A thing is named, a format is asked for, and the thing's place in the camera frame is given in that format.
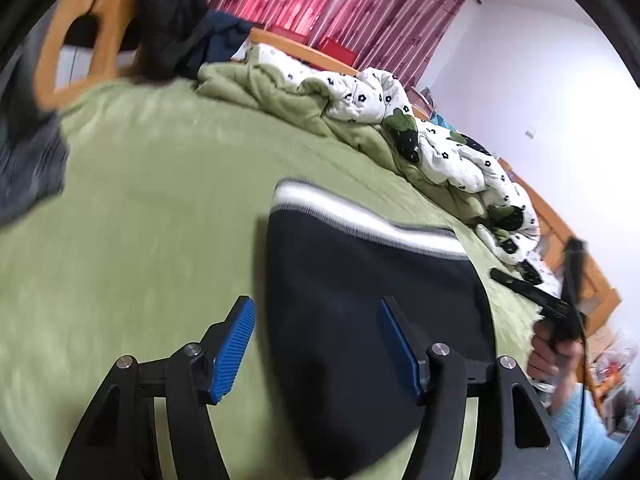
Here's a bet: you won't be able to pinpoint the red box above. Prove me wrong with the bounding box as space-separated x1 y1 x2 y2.
320 37 357 65

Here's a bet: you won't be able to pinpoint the person's right forearm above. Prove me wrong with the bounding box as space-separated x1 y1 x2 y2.
546 379 627 480

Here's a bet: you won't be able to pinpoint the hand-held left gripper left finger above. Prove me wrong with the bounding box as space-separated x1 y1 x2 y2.
55 296 257 480

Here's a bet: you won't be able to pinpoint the white storage box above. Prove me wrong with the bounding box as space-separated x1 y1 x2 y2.
54 44 97 92

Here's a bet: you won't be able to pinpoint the navy garment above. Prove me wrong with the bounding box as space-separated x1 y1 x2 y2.
192 10 254 64

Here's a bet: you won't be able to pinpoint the black pants with white stripes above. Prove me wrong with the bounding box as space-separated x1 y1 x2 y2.
264 176 497 480

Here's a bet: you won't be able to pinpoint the grey jeans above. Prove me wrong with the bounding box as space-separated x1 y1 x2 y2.
0 42 71 230

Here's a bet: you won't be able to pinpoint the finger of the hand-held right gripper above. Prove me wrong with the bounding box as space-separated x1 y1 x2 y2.
562 238 587 308
489 267 558 311

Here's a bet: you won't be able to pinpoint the pile of household clutter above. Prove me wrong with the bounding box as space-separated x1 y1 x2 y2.
584 324 632 433

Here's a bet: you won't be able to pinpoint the black garment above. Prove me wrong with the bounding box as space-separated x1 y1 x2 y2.
131 0 212 82

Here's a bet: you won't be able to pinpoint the person's right hand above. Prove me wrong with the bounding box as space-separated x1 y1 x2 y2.
528 331 565 394

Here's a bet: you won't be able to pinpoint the red patterned curtain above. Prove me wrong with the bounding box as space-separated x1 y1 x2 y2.
202 0 472 92

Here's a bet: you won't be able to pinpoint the green and white floral quilt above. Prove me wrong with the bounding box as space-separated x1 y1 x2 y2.
196 42 562 302

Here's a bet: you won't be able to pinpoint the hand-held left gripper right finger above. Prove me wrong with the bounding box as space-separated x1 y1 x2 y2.
379 296 574 480

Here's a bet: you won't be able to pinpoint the dark gripper cable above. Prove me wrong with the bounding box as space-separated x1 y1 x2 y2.
572 340 591 480

